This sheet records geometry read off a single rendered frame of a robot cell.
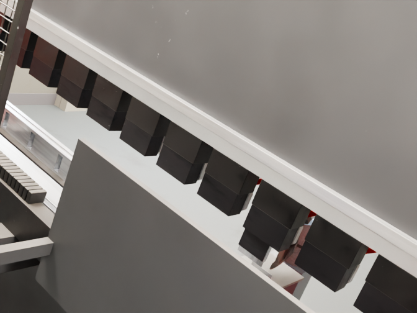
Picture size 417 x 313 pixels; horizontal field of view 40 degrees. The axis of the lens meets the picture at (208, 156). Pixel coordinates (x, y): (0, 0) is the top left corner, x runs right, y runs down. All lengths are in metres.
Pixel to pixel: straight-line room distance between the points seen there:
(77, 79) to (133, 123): 0.35
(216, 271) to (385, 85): 0.56
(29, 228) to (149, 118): 0.54
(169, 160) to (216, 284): 0.77
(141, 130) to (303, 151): 0.75
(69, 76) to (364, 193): 1.33
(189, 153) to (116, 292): 0.60
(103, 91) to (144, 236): 0.91
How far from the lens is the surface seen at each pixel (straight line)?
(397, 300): 1.58
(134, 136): 2.03
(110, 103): 2.12
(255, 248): 1.78
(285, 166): 1.42
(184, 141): 1.87
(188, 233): 1.26
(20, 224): 1.87
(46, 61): 2.42
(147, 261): 1.36
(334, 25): 1.41
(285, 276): 1.99
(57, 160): 2.38
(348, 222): 1.59
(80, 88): 2.25
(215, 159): 1.80
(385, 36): 1.36
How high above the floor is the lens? 1.87
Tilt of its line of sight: 18 degrees down
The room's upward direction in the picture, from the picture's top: 22 degrees clockwise
